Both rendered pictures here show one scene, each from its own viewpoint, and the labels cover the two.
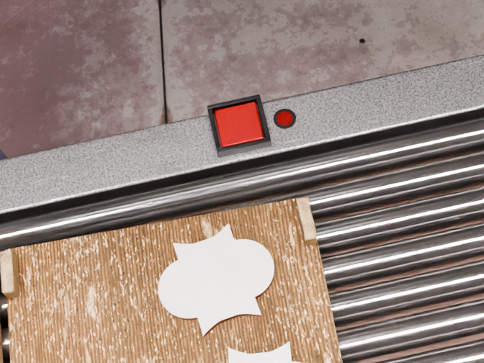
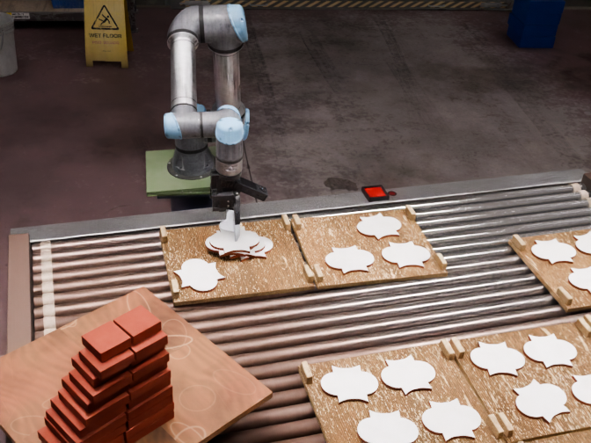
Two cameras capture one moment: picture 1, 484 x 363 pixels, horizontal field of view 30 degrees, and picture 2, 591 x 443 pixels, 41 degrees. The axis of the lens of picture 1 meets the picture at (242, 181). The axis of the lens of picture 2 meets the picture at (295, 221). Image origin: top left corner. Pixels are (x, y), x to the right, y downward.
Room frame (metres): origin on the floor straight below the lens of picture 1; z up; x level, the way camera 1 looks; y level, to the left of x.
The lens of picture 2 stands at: (-1.56, 0.92, 2.38)
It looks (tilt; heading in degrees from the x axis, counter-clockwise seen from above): 35 degrees down; 343
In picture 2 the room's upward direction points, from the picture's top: 4 degrees clockwise
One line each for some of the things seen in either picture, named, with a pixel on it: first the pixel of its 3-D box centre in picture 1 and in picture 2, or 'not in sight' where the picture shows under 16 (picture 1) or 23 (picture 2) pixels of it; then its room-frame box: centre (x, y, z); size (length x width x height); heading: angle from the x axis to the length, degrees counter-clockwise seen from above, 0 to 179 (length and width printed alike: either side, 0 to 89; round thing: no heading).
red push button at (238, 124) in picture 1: (239, 126); (375, 193); (0.59, -0.01, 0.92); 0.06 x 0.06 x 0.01; 2
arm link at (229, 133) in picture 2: not in sight; (229, 139); (0.33, 0.56, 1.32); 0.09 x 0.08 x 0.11; 171
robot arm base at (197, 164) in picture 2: not in sight; (192, 154); (0.90, 0.59, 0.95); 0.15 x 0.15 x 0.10
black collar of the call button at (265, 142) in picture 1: (238, 125); (375, 192); (0.59, -0.01, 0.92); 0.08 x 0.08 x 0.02; 2
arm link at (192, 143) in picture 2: not in sight; (192, 126); (0.90, 0.59, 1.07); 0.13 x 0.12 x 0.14; 81
